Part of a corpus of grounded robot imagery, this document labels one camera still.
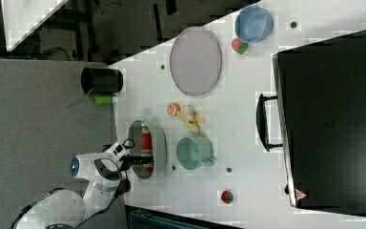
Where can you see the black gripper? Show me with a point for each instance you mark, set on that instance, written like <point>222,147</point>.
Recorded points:
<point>128,161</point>

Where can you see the red plush ketchup bottle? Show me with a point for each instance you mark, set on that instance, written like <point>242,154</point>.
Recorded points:
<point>146,145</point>

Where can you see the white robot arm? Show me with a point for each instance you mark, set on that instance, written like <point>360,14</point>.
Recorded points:
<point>103,178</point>

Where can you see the green oval strainer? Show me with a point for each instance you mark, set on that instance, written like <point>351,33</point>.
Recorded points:
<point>159,148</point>

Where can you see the green mug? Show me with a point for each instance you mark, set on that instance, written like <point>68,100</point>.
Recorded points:
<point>194,152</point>

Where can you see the green ball toy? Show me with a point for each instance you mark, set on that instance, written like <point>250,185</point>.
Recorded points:
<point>101,100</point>

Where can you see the orange slice toy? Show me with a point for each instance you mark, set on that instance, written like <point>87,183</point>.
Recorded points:
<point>174,109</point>

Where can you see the peeled banana toy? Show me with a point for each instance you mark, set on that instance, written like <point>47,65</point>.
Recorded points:
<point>190,119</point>

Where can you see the black cylinder cup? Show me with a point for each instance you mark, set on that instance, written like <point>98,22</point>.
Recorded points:
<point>94,80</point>

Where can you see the round lilac plate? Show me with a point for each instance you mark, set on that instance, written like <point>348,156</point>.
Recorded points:
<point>195,61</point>

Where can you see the red green strawberry toy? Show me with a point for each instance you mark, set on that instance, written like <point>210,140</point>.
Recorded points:
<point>239,46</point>

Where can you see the blue cup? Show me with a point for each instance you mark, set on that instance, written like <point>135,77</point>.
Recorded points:
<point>253,24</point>

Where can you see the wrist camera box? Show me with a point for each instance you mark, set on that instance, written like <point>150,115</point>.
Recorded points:
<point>118,149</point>

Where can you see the black oven door handle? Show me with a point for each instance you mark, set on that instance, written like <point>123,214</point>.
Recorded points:
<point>262,124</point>

